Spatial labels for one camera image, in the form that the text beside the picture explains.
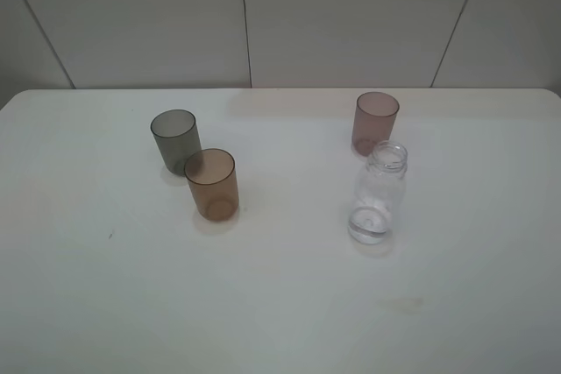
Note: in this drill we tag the clear plastic water bottle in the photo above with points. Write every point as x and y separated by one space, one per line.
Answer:
379 190

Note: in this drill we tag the pink translucent plastic cup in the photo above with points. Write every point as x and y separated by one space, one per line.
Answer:
374 119

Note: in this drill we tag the brown translucent plastic cup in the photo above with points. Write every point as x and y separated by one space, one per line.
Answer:
211 175

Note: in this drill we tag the grey translucent plastic cup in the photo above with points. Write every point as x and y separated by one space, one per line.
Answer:
176 135

